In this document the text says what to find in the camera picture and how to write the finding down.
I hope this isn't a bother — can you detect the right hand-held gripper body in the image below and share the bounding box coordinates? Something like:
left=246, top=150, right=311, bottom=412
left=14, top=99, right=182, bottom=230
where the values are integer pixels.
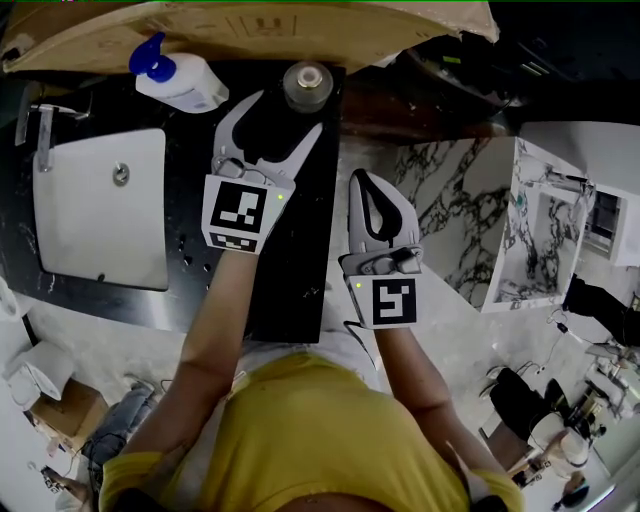
left=338, top=242, right=425, bottom=330

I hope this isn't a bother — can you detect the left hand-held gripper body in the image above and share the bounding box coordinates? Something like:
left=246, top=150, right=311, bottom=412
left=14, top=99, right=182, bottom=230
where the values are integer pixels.
left=201, top=155, right=297, bottom=256

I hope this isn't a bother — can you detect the clear plastic bottle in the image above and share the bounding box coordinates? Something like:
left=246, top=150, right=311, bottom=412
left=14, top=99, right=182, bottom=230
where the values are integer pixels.
left=282, top=60, right=335, bottom=115

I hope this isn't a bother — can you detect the person's right forearm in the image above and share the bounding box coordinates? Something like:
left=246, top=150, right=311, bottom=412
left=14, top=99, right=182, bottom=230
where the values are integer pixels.
left=373, top=320, right=506, bottom=476

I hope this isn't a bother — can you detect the person's left forearm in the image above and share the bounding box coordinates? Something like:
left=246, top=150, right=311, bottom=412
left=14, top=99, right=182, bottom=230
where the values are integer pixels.
left=119, top=247, right=261, bottom=459

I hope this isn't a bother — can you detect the black sink counter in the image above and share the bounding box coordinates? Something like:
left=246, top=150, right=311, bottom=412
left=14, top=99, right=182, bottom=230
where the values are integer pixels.
left=0, top=59, right=347, bottom=346

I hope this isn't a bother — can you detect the white sink basin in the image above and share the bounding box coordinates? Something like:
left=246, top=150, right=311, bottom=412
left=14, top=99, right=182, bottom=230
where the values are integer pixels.
left=32, top=127, right=170, bottom=292

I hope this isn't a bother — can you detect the white soap dispenser blue pump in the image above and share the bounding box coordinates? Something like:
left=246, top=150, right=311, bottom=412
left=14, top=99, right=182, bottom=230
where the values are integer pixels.
left=128, top=32, right=230, bottom=114

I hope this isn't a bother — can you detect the large flat cardboard sheet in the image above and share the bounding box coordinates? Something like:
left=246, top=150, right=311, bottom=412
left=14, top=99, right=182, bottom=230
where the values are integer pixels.
left=0, top=0, right=501, bottom=76

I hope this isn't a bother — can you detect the brown wooden board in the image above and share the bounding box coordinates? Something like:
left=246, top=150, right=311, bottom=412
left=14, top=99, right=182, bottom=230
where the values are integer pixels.
left=338, top=69, right=507, bottom=147

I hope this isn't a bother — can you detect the white marble shelf unit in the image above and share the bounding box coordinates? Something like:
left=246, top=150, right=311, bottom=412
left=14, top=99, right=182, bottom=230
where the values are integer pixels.
left=479, top=134, right=640, bottom=315

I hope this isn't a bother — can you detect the person's yellow shirt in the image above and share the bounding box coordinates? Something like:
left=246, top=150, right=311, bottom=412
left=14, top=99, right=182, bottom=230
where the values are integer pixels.
left=98, top=349, right=526, bottom=512

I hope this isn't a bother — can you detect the black chair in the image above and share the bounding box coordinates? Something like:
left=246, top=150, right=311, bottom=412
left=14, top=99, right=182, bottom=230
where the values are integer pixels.
left=488, top=367, right=571, bottom=442

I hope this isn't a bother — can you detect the chrome faucet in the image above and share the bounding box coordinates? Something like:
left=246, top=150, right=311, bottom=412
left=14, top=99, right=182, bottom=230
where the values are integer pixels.
left=14, top=102, right=94, bottom=174

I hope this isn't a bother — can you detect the person's blue jeans leg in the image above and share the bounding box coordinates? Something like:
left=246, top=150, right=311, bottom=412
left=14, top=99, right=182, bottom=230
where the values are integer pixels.
left=81, top=383, right=157, bottom=484

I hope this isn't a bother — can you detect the small brown cardboard box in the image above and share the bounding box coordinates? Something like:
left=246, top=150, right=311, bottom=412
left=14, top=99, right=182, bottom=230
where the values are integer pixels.
left=29, top=378, right=110, bottom=449

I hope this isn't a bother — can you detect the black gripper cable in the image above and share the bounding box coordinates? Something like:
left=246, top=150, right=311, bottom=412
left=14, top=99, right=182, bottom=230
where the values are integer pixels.
left=343, top=319, right=382, bottom=372

